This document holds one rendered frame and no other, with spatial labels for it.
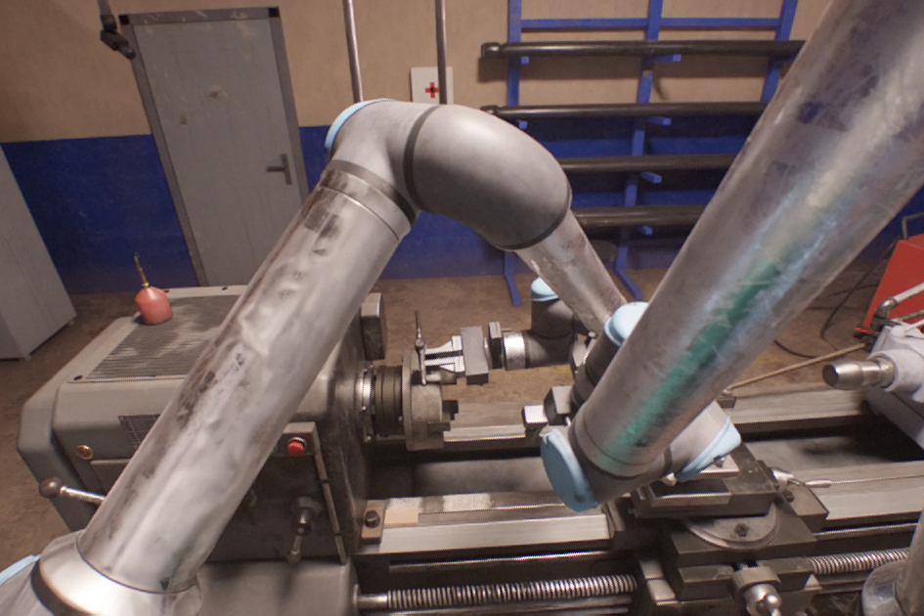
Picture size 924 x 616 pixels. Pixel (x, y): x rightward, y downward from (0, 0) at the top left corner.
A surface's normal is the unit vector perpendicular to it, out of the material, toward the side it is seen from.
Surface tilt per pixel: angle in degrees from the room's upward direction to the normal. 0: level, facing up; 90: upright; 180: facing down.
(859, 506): 36
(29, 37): 90
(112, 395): 45
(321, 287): 66
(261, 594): 32
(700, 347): 102
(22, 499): 0
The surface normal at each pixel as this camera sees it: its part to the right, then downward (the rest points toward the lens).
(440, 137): -0.23, -0.13
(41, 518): -0.03, -0.87
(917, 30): -0.73, 0.45
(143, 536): 0.30, -0.10
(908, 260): -0.92, 0.21
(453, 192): -0.29, 0.58
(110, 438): 0.05, 0.49
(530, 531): 0.01, -0.42
